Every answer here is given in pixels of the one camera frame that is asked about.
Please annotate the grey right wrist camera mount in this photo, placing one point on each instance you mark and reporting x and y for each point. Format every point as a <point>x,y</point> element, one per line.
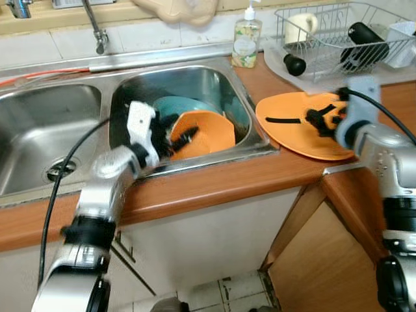
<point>361,107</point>

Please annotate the white cabinet door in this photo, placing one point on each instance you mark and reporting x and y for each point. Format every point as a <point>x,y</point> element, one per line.
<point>208,240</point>

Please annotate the beige hanging cloth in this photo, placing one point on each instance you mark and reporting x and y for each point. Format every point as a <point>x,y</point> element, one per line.
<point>175,10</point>

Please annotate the stainless steel double sink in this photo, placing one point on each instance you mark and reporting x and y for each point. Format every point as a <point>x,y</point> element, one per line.
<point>39,123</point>

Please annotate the orange bowl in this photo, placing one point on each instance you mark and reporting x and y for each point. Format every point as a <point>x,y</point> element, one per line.
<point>211,136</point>

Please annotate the black tumbler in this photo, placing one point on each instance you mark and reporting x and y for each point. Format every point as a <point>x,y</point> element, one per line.
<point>364,45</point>

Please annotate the orange plate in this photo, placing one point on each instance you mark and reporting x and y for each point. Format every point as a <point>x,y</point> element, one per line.
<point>292,140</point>

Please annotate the wooden cabinet door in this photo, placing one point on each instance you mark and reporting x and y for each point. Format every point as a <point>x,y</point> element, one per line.
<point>325,260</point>

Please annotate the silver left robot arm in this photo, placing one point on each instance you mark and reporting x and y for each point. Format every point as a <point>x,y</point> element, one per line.
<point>97,208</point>

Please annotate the grey dish rack drain tray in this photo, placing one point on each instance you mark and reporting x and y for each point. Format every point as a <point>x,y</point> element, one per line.
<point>279,68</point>

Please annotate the grey robot foot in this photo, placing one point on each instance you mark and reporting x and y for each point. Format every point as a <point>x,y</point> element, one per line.
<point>169,305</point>

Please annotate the small chrome wall tap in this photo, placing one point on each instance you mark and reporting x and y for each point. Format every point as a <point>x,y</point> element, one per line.
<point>19,6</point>

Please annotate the small black round cup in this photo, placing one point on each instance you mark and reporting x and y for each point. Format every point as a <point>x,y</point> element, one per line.
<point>294,65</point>

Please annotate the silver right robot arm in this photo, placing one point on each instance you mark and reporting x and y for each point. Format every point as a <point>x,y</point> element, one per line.
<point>390,175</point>

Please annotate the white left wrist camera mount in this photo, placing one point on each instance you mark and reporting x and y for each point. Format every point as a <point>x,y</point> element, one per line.
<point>138,123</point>

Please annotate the white plastic cutlery holder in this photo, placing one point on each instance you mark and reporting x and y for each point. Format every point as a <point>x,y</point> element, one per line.
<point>403,45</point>

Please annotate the chrome sink faucet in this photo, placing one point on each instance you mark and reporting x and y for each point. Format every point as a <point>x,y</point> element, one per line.
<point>97,29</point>

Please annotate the metal sink drain strainer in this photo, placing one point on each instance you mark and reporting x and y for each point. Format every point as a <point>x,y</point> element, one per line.
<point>62,170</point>

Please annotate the clear soap pump bottle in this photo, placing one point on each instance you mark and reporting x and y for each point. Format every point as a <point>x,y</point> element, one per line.
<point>247,42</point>

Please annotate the teal plate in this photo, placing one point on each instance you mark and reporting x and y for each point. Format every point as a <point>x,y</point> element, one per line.
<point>185,105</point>

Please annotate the white mug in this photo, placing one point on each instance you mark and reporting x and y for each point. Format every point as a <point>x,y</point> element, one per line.
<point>300,27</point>

